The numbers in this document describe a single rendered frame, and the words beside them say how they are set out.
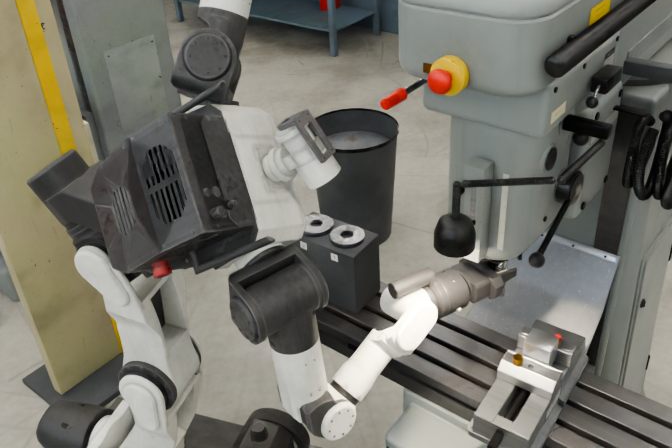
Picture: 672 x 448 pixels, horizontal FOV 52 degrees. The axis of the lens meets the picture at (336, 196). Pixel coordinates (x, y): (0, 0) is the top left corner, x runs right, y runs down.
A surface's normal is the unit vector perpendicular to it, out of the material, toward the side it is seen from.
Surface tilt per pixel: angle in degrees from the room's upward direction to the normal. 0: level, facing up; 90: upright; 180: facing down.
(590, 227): 90
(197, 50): 61
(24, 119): 90
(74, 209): 90
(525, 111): 90
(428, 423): 0
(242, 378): 0
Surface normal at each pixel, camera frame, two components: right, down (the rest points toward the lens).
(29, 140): 0.78, 0.29
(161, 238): -0.55, 0.04
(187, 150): 0.80, -0.34
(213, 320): -0.06, -0.85
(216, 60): 0.07, 0.04
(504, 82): -0.37, 0.51
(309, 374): 0.59, 0.31
